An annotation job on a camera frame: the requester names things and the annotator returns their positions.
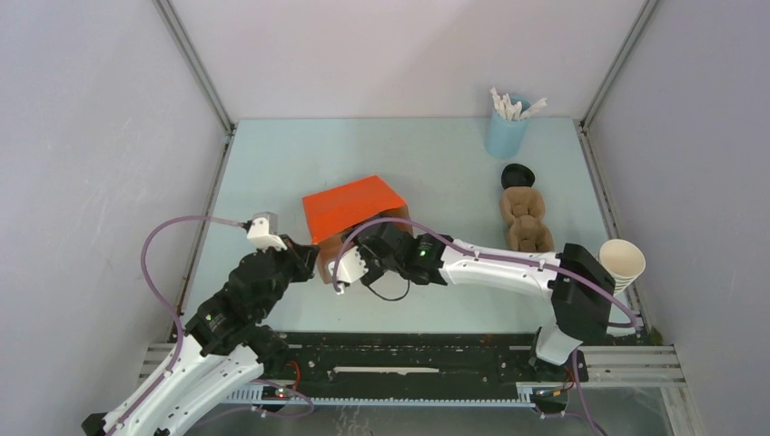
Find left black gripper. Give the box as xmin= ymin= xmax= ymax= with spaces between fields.
xmin=257 ymin=233 xmax=321 ymax=318

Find orange paper bag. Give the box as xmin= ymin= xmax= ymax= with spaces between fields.
xmin=301 ymin=175 xmax=410 ymax=294

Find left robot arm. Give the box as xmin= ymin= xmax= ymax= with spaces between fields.
xmin=81 ymin=235 xmax=320 ymax=435

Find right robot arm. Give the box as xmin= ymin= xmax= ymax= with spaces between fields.
xmin=344 ymin=219 xmax=615 ymax=380

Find brown cardboard cup carrier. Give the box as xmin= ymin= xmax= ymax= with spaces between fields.
xmin=499 ymin=186 xmax=555 ymax=253

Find light blue holder cup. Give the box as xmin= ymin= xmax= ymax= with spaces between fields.
xmin=484 ymin=95 xmax=529 ymax=159

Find white wrapped stirrer sticks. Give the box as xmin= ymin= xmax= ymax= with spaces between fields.
xmin=489 ymin=87 xmax=548 ymax=122

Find stack of paper cups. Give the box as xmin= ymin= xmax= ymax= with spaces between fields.
xmin=597 ymin=239 xmax=647 ymax=294

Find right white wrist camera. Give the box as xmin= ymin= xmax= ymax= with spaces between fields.
xmin=327 ymin=246 xmax=369 ymax=295

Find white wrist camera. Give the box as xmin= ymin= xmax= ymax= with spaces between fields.
xmin=327 ymin=246 xmax=369 ymax=295
xmin=243 ymin=212 xmax=288 ymax=251

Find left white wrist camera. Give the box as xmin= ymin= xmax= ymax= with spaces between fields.
xmin=243 ymin=212 xmax=288 ymax=251

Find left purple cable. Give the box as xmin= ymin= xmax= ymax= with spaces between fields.
xmin=104 ymin=215 xmax=251 ymax=436

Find purple cable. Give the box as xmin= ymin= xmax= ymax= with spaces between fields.
xmin=331 ymin=216 xmax=645 ymax=436
xmin=104 ymin=215 xmax=251 ymax=436

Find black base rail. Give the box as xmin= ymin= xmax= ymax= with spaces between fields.
xmin=141 ymin=329 xmax=687 ymax=420

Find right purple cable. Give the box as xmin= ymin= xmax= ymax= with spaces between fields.
xmin=331 ymin=216 xmax=645 ymax=436

